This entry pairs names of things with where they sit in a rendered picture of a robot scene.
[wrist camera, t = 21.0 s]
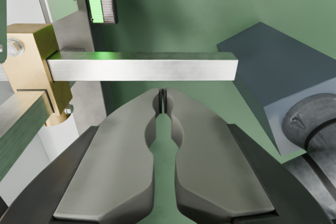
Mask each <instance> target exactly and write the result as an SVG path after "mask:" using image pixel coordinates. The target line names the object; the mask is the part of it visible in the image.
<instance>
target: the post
mask: <svg viewBox="0 0 336 224"><path fill-rule="evenodd" d="M68 83H69V86H70V88H72V86H73V85H74V84H75V83H76V81H68ZM52 113H53V109H52V106H51V103H50V100H49V97H48V95H47V92H46V90H18V91H17V92H16V93H15V94H14V95H12V96H11V97H10V98H9V99H8V100H6V101H5V102H4V103H3V104H2V105H1V106H0V182H1V181H2V179H3V178H4V177H5V175H6V174H7V173H8V171H9V170H10V169H11V167H12V166H13V165H14V163H15V162H16V161H17V159H18V158H19V157H20V155H21V154H22V153H23V151H24V150H25V149H26V148H27V146H28V145H29V144H30V142H31V141H32V140H33V138H34V137H35V136H36V134H37V133H38V132H39V130H40V129H41V128H42V126H43V125H44V124H45V122H46V121H47V120H48V118H49V117H50V116H51V114H52Z"/></svg>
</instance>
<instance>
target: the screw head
mask: <svg viewBox="0 0 336 224"><path fill-rule="evenodd" d="M24 51H25V48H24V45H23V44H22V42H21V41H20V40H18V39H16V38H14V37H8V38H7V56H10V57H15V56H20V55H22V54H23V53H24Z"/></svg>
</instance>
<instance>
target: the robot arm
mask: <svg viewBox="0 0 336 224"><path fill-rule="evenodd" d="M162 104H163V107H164V113H165V114H167V115H168V116H169V118H170V119H171V139H172V140H173V141H174V142H175V143H176V145H177V146H178V148H179V150H178V152H177V153H176V155H175V173H174V188H175V197H176V206H177V209H178V210H179V212H180V213H181V214H182V215H184V216H185V217H187V218H189V219H190V220H192V221H194V222H195V223H197V224H336V94H332V93H319V94H315V95H312V96H309V97H307V98H305V99H303V100H301V101H299V102H298V103H296V104H295V105H294V106H293V107H292V108H291V109H290V110H289V111H288V112H287V113H286V115H285V116H284V118H283V121H282V125H281V128H282V132H283V134H284V135H285V136H286V138H287V139H288V140H289V141H290V142H291V143H293V144H295V145H297V146H298V147H300V148H302V149H303V150H305V151H306V153H304V154H302V155H299V156H297V157H295V158H293V159H291V160H289V161H286V162H284V163H282V164H281V163H280V162H278V161H277V160H276V159H275V158H274V157H273V156H272V155H270V154H269V153H268V152H267V151H266V150H265V149H264V148H262V147H261V146H260V145H259V144H258V143H257V142H256V141H254V140H253V139H252V138H251V137H250V136H249V135H248V134H246V133H245V132H244V131H243V130H242V129H241V128H240V127H238V126H237V125H236V124H235V123H232V124H228V123H227V122H226V121H225V120H224V119H223V118H221V117H220V116H219V115H218V114H217V113H215V112H214V111H213V110H211V109H210V108H208V107H207V106H205V105H204V104H202V103H200V102H198V101H197V100H195V99H193V98H191V97H189V96H187V95H186V94H184V93H182V92H180V91H178V90H176V89H175V88H172V87H167V88H158V87H154V88H151V89H150V90H148V91H146V92H145V93H143V94H141V95H139V96H138V97H136V98H134V99H132V100H131V101H129V102H127V103H126V104H124V105H122V106H121V107H119V108H118V109H116V110H115V111H114V112H112V113H111V114H110V115H109V116H107V117H106V118H105V119H104V120H103V121H102V122H101V123H100V124H99V125H98V126H90V127H89V128H88V129H87V130H86V131H85V132H84V133H82V134H81V135H80V136H79V137H78V138H77V139H76V140H75V141H74V142H73V143H72V144H70V145H69V146H68V147H67V148H66V149H65V150H64V151H63V152H62V153H61V154H60V155H59V156H57V157H56V158H55V159H54V160H53V161H52V162H51V163H50V164H49V165H48V166H47V167H46V168H44V169H43V170H42V171H41V172H40V173H39V174H38V175H37V176H36V177H35V178H34V179H33V180H32V181H31V182H30V183H29V184H28V185H27V186H26V187H25V188H24V190H23V191H22V192H21V193H20V194H19V195H18V196H17V198H16V199H15V200H14V201H13V202H12V204H11V205H10V206H9V207H8V209H7V210H6V211H5V213H4V214H3V215H2V217H1V218H0V224H136V223H138V222H139V221H141V220H142V219H144V218H145V217H147V216H148V215H149V214H150V213H151V212H152V210H153V207H154V195H155V170H154V156H153V154H152V152H151V151H150V150H149V148H150V146H151V145H152V143H153V142H154V141H155V140H156V118H157V117H158V116H159V114H162Z"/></svg>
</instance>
